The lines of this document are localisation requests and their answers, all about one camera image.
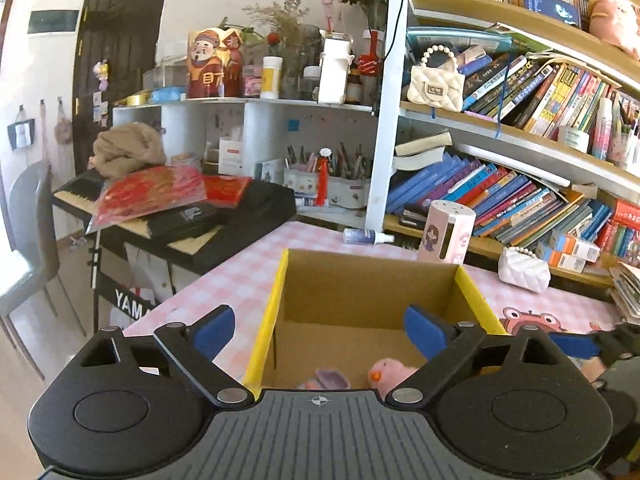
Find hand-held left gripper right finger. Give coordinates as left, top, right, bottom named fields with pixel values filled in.
left=384, top=304, right=558, bottom=408

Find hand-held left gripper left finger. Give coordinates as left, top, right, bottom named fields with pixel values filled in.
left=80, top=304, right=253, bottom=408

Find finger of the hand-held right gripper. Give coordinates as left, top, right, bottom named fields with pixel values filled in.
left=549, top=322, right=640, bottom=367

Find pink plush duck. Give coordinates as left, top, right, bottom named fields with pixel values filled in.
left=367, top=357, right=421, bottom=391

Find yellow cardboard box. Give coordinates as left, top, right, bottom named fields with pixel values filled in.
left=242, top=248, right=508, bottom=391

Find purple soft toy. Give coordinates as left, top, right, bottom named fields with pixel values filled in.
left=300, top=369, right=351, bottom=391

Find stack of papers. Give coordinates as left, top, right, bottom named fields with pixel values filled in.
left=609, top=260, right=640, bottom=326

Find white quilted purse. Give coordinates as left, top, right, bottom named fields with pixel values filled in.
left=498, top=246, right=552, bottom=293

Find orange white small boxes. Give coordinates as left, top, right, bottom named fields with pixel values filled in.
left=537, top=230, right=601, bottom=273

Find black keyboard stand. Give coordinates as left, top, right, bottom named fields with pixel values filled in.
left=90, top=232, right=176, bottom=336

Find pink cartoon container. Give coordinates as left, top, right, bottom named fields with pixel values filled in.
left=417, top=200, right=476, bottom=265

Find small spray bottle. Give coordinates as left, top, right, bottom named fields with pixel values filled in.
left=343, top=227, right=395, bottom=245

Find black flat case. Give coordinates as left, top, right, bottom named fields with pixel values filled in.
left=150, top=200, right=226, bottom=241

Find red boxed book set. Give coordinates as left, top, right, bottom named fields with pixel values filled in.
left=595, top=200, right=640, bottom=268

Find black electronic keyboard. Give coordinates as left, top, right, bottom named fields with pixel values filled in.
left=52, top=170, right=297, bottom=275

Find red envelope pack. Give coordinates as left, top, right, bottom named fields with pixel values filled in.
left=202, top=175, right=252, bottom=207

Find row of blue books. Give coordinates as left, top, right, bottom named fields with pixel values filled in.
left=385, top=152, right=616, bottom=256

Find bag of red decorations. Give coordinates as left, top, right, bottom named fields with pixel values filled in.
left=86, top=164, right=207, bottom=233

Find white pen holder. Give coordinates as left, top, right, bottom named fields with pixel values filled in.
left=284, top=145, right=321, bottom=200
left=327, top=142, right=373, bottom=208

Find white box red label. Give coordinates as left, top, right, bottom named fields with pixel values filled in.
left=217, top=137, right=245, bottom=176

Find red tassel ornament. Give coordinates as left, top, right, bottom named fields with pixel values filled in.
left=315, top=147, right=333, bottom=207

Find beige bundled cloth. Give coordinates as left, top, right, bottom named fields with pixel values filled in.
left=89, top=122, right=166, bottom=179

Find white round jar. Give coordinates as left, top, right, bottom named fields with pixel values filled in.
left=557, top=125, right=591, bottom=153

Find shelf pen cups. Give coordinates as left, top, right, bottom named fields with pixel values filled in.
left=610, top=95, right=640, bottom=171

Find grey chair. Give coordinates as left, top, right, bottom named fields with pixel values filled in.
left=0, top=162, right=88, bottom=381

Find white shelf unit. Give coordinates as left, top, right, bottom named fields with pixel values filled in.
left=111, top=96, right=376, bottom=221

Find pink pastel bottle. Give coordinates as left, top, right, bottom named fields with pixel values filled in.
left=592, top=97, right=613, bottom=161

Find cream quilted pearl handbag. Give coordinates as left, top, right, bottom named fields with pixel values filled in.
left=406, top=45, right=466, bottom=112

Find row of leaning books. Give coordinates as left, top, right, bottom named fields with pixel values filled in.
left=462, top=52, right=618, bottom=141

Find white bottle yellow label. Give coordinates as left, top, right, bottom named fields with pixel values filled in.
left=260, top=56, right=283, bottom=100

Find clear plastic boxes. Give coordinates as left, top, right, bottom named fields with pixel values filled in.
left=142, top=57, right=188, bottom=93

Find red fortune god tube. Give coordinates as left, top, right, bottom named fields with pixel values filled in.
left=186, top=27, right=246, bottom=100

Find white carton dispenser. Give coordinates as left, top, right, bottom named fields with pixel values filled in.
left=317, top=32, right=351, bottom=106

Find dark door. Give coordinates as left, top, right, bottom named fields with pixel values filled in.
left=72, top=0, right=173, bottom=173

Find dried flower bouquet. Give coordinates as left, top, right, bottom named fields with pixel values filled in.
left=242, top=0, right=313, bottom=61

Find pink plush toy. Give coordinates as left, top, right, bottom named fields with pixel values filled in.
left=587, top=0, right=640, bottom=61

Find dark wall pocket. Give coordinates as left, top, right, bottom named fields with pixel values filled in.
left=7, top=105, right=36, bottom=151

